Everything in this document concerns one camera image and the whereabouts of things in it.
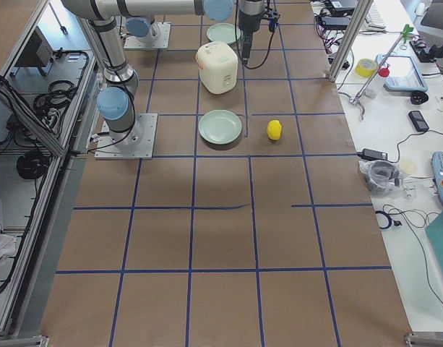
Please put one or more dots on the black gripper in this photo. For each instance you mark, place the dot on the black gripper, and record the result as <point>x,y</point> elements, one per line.
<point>248,24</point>

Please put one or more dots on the cream white rice cooker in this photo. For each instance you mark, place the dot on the cream white rice cooker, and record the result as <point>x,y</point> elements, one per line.
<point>218,66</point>

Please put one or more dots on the light green plate far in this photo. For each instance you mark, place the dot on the light green plate far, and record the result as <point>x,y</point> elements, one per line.
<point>224,32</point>

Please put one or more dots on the light green plate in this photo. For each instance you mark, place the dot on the light green plate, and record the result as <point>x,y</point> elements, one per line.
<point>224,32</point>
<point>220,127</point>

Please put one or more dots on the black power brick top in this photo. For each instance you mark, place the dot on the black power brick top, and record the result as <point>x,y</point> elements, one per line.
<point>335,23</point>

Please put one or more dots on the light green plate near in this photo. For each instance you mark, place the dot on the light green plate near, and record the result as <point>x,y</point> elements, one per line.
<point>220,127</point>

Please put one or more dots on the yellow lemon toy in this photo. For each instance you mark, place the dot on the yellow lemon toy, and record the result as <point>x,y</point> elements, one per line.
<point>274,130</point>

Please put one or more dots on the yellow tape roll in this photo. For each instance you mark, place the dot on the yellow tape roll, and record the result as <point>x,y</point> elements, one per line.
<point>366,68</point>

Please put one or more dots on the metal reacher grabber stick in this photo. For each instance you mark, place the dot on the metal reacher grabber stick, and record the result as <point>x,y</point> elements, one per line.
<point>404,36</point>

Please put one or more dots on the red cap bottle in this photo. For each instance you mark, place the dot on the red cap bottle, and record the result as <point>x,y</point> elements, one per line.
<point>380,79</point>

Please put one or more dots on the teach pendant tablet upper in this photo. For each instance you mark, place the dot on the teach pendant tablet upper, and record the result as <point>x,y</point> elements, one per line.
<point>404,75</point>

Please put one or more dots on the black power adapter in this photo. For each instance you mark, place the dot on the black power adapter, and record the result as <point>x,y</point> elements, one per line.
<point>372,155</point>

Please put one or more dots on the plastic bag with black parts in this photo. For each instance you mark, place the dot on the plastic bag with black parts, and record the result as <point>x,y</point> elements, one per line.
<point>381,177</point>

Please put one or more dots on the grey control box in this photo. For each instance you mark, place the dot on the grey control box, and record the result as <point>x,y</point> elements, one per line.
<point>37,53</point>

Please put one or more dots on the aluminium frame post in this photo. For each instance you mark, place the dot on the aluminium frame post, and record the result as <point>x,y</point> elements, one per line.
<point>356,22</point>

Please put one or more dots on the aluminium frame rail left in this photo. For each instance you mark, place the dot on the aluminium frame rail left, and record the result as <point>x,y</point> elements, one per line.
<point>37,118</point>

